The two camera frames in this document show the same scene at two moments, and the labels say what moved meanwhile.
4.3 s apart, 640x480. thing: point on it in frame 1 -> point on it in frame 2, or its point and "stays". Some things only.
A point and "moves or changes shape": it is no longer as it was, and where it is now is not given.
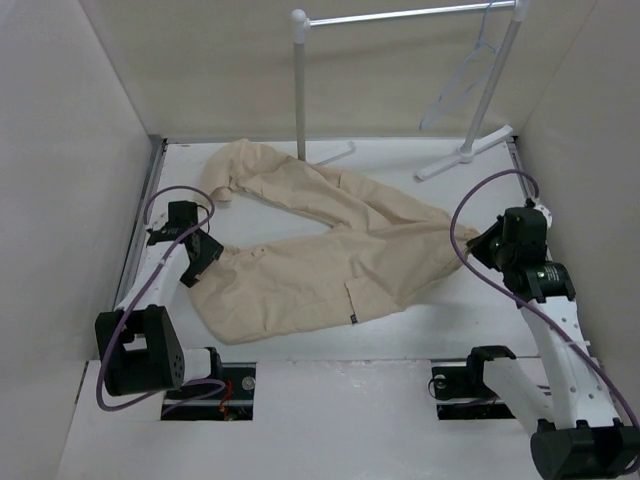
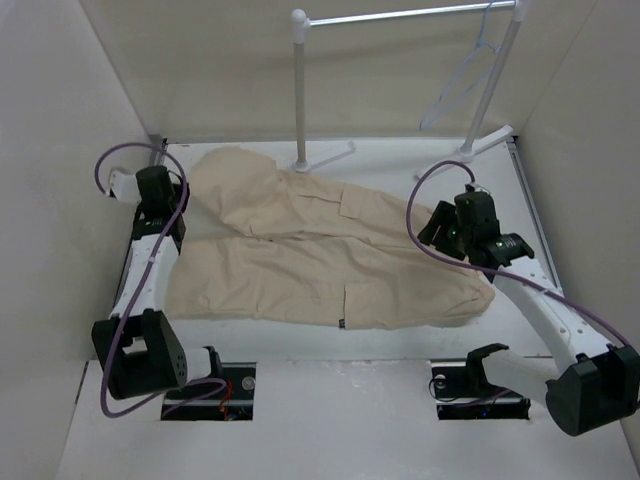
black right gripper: [477, 245] -> [444, 214]
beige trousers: [378, 250] moves or changes shape
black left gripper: [210, 252] -> [177, 188]
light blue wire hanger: [474, 70] stays
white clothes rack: [302, 22] stays
